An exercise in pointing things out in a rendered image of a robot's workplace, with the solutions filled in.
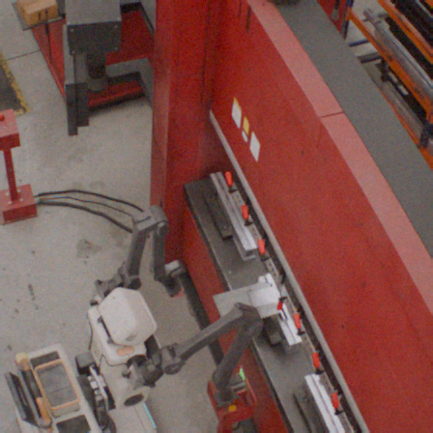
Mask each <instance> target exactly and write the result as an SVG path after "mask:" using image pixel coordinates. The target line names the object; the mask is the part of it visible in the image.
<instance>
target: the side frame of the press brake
mask: <svg viewBox="0 0 433 433"><path fill-rule="evenodd" d="M316 1H317V2H318V4H319V5H320V7H321V8H322V9H323V10H324V11H325V12H326V14H327V15H328V17H329V18H330V20H331V21H332V23H333V25H334V26H335V28H336V29H337V31H338V32H339V31H340V27H341V23H342V18H343V16H344V12H345V10H344V8H345V3H346V0H340V5H339V8H338V9H340V10H339V19H338V20H332V19H331V14H332V10H333V7H334V4H335V0H316ZM219 10H220V0H156V30H155V43H154V84H153V106H152V139H151V196H150V207H151V206H153V205H158V206H160V207H161V210H162V212H163V213H165V215H166V217H167V219H168V221H169V223H168V234H166V236H165V265H166V264H167V265H168V264H170V263H172V262H173V261H175V260H179V261H181V263H182V264H183V266H184V267H185V269H186V272H188V267H187V265H186V262H185V259H184V256H183V253H182V251H181V245H182V230H183V214H184V199H185V198H186V193H185V191H184V184H189V183H193V182H198V181H202V180H206V178H210V176H211V174H213V173H217V172H221V174H222V177H223V180H225V182H226V184H227V180H226V174H225V173H227V172H230V174H231V178H232V183H234V176H235V168H234V166H233V164H232V161H231V159H230V158H229V156H228V154H227V152H226V150H225V148H223V145H222V143H221V141H220V139H219V136H218V134H217V131H216V129H215V126H214V124H213V122H212V120H211V118H210V113H211V104H212V92H213V82H214V72H215V61H216V50H217V30H218V20H219Z"/></svg>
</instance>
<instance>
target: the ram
mask: <svg viewBox="0 0 433 433"><path fill-rule="evenodd" d="M234 97H235V99H236V101H237V104H238V106H239V108H240V109H241V117H240V124H239V127H238V125H237V123H236V121H235V119H234V118H233V116H232V114H233V105H234ZM211 110H212V112H213V114H214V116H215V118H216V121H217V123H218V125H219V128H220V130H221V132H222V134H223V136H225V138H226V140H227V142H228V144H229V147H230V149H231V151H232V153H233V155H234V157H235V159H236V161H237V163H238V165H239V168H241V170H242V172H243V174H244V176H245V180H246V182H247V184H248V186H249V188H250V190H251V192H252V195H253V197H255V199H256V201H257V203H258V205H259V207H260V210H261V212H262V214H263V216H264V218H265V220H266V221H267V223H268V226H269V228H271V229H270V230H272V232H273V234H274V237H275V240H276V242H277V244H278V246H279V248H280V250H281V252H282V254H283V257H284V259H285V261H286V263H287V265H288V267H289V269H291V271H292V273H293V276H294V278H295V279H296V281H297V283H298V285H299V287H300V289H301V291H302V293H303V297H304V299H305V301H306V303H307V305H308V307H309V309H310V311H311V313H312V315H313V317H314V319H315V321H316V323H317V325H318V327H319V329H320V332H321V334H322V335H323V337H324V339H325V341H326V343H327V345H328V347H329V349H330V351H331V353H332V356H333V358H334V360H335V362H336V364H337V366H338V370H339V372H340V374H341V375H342V377H343V379H344V381H345V383H346V385H347V387H348V389H349V391H350V392H351V394H352V396H353V400H354V402H355V403H356V405H357V407H358V409H359V411H360V413H361V416H362V417H363V421H364V423H365V425H366V427H367V429H368V430H369V432H370V433H433V361H432V360H431V358H430V357H429V355H428V353H427V350H426V348H425V346H424V344H422V342H421V340H420V338H419V334H418V332H417V331H416V329H415V327H414V326H413V324H412V322H411V319H410V317H409V315H408V313H407V312H406V310H405V308H404V306H403V305H402V303H401V301H400V300H399V299H398V297H397V296H398V295H397V293H396V292H395V290H394V288H393V286H392V285H391V283H390V280H389V278H388V276H387V274H386V273H385V271H384V269H383V267H382V266H381V264H380V262H379V260H378V259H377V257H376V255H375V253H374V252H373V250H372V247H371V245H370V244H369V242H368V240H367V239H366V238H365V236H364V234H363V232H362V231H361V228H360V226H359V224H358V222H357V220H356V219H355V217H354V215H353V213H352V212H351V210H350V208H349V205H348V204H347V202H346V200H345V198H344V197H343V195H342V193H341V191H340V190H339V187H338V185H337V183H336V182H335V180H334V179H333V178H332V176H331V174H330V171H329V170H328V168H327V166H326V165H325V164H324V162H323V160H322V158H321V157H320V155H319V152H318V150H317V149H316V147H314V146H313V144H312V142H311V140H310V139H309V136H308V134H307V132H306V130H305V128H304V127H303V124H302V122H301V121H300V119H298V117H297V116H296V113H295V111H294V109H293V108H292V106H291V104H290V102H289V101H288V100H287V98H286V96H285V95H283V93H282V91H281V88H280V87H279V85H278V83H277V81H276V80H275V78H274V75H273V74H272V72H271V70H270V69H268V67H267V65H266V63H265V62H264V60H263V58H262V56H261V55H260V53H259V51H258V49H257V48H256V46H255V44H254V42H252V41H251V39H250V37H249V35H248V34H247V32H246V30H245V28H244V26H243V25H242V23H241V22H240V20H239V18H238V17H237V15H236V13H235V11H234V10H233V8H231V6H230V4H229V3H228V2H227V0H220V10H219V20H218V30H217V41H216V61H215V72H214V82H213V92H212V104H211ZM245 117H246V119H247V121H248V123H249V127H248V133H246V131H245V134H246V136H247V141H245V138H244V136H243V131H244V130H245V129H244V123H245ZM210 118H211V120H212V122H213V124H214V126H215V129H216V132H217V134H218V136H219V139H220V141H221V143H222V145H223V148H225V150H226V152H227V154H228V156H229V158H230V159H231V161H232V164H233V166H234V168H235V170H236V172H237V174H238V176H239V178H241V181H242V183H243V185H244V187H245V190H246V192H247V195H248V197H249V199H250V201H251V203H252V205H253V207H255V210H256V212H257V214H258V216H259V217H260V219H261V222H262V225H263V227H264V229H265V231H266V233H267V235H268V237H269V239H270V242H272V244H273V246H274V249H275V251H276V253H277V255H278V258H279V260H280V262H281V264H282V266H283V268H284V270H285V272H286V274H287V276H288V278H289V280H290V282H291V284H292V286H294V288H295V290H296V292H297V294H298V297H299V299H300V301H301V304H302V306H303V309H304V311H305V313H306V315H307V317H308V319H309V321H310V323H311V326H312V328H313V329H314V331H315V333H316V335H317V337H318V339H319V341H320V343H321V345H322V347H323V349H324V351H325V353H326V355H327V357H328V359H329V361H330V365H331V367H332V370H333V372H334V374H335V376H336V378H337V380H338V382H339V384H340V386H341V387H342V389H343V391H344V393H345V395H346V397H347V398H346V399H347V401H348V403H349V405H350V406H351V408H352V410H353V412H354V414H355V416H356V418H357V422H358V423H359V425H360V427H361V430H362V432H363V433H366V432H365V430H364V428H363V426H362V424H361V421H360V418H359V416H358V414H357V412H356V410H355V408H354V406H353V404H352V403H351V401H350V399H349V398H350V397H349V395H348V393H347V391H346V389H345V388H344V386H343V384H342V382H341V380H340V378H339V377H338V375H337V373H336V371H335V369H334V367H333V363H332V360H331V358H330V356H329V354H328V352H327V350H326V348H325V346H324V344H323V342H322V340H321V338H320V336H319V334H318V332H317V331H316V329H315V325H314V323H313V321H312V319H311V317H310V315H309V313H308V311H307V309H306V307H305V305H304V303H303V300H302V298H301V295H300V293H299V291H298V289H297V287H296V285H295V283H294V281H293V279H291V278H292V277H290V275H289V273H288V271H287V269H286V267H285V265H284V263H283V261H282V259H281V257H280V254H279V252H278V250H277V248H276V246H275V244H274V241H273V238H272V236H270V234H269V232H268V230H267V228H266V226H265V223H264V221H263V219H262V218H261V216H260V214H259V212H258V210H257V207H256V204H255V202H253V200H252V198H251V196H250V193H249V191H248V189H247V187H246V185H245V182H244V180H243V177H242V175H241V173H239V171H238V169H237V167H236V165H235V163H234V160H233V159H232V157H231V155H230V153H229V151H228V149H227V147H226V144H225V142H223V140H222V138H221V136H220V134H219V132H218V130H217V126H216V124H215V122H214V120H213V118H212V116H211V114H210ZM252 132H253V133H254V135H255V137H256V139H258V141H259V143H260V151H259V157H258V163H257V160H256V159H255V158H254V156H253V154H252V153H251V151H250V149H249V148H250V140H251V135H252Z"/></svg>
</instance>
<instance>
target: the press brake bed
mask: <svg viewBox="0 0 433 433"><path fill-rule="evenodd" d="M181 251H182V253H183V256H184V259H185V262H186V265H187V267H188V272H185V273H183V274H180V280H181V281H182V284H183V286H184V289H185V292H186V294H187V297H188V301H189V303H190V306H192V309H193V312H194V314H195V316H196V319H197V321H198V324H199V326H200V329H201V331H202V330H203V329H204V328H206V327H207V326H210V325H211V324H212V323H213V322H215V321H216V320H218V319H219V318H221V317H220V315H219V313H218V310H217V306H216V303H215V301H214V299H213V296H215V295H218V294H222V293H227V292H228V289H227V286H226V284H225V281H223V279H222V277H221V275H220V272H219V270H218V267H217V263H216V261H215V259H214V257H213V254H212V252H211V250H210V247H209V246H208V245H207V243H206V241H205V237H204V235H203V233H202V231H201V228H200V226H199V223H198V221H197V218H196V216H195V215H194V214H193V212H192V209H191V206H190V205H189V202H188V199H187V197H186V198H185V199H184V214H183V230H182V245H181ZM237 333H238V330H237V328H236V327H235V328H233V329H232V330H230V332H228V333H227V334H224V335H223V336H221V337H220V338H218V339H217V340H215V341H214V342H212V343H211V344H209V345H208V346H209V349H210V351H211V353H212V356H213V358H214V361H215V363H216V367H217V366H218V365H219V364H220V363H221V361H222V359H223V357H224V355H225V353H227V352H228V350H229V348H230V346H231V344H232V342H233V340H234V338H235V337H236V335H237ZM240 365H241V366H242V369H243V371H244V373H245V376H246V378H247V381H248V383H249V385H250V388H251V390H253V392H254V395H255V397H256V399H257V402H255V407H254V411H253V415H252V418H249V419H244V420H242V423H241V425H242V427H243V429H244V431H245V433H292V431H291V430H290V428H289V426H288V423H287V421H286V419H285V417H284V415H283V413H282V411H281V409H280V407H279V405H278V403H277V400H276V398H275V396H274V392H273V390H272V388H271V386H270V383H269V381H268V379H267V377H266V374H265V372H264V370H263V367H262V365H261V363H260V361H259V359H258V357H257V355H256V353H255V350H254V348H253V346H252V344H251V341H250V342H249V344H248V346H247V348H246V350H245V351H244V352H243V354H242V356H241V358H240V360H239V362H238V363H237V365H236V367H235V369H234V371H233V373H235V372H238V371H239V369H240Z"/></svg>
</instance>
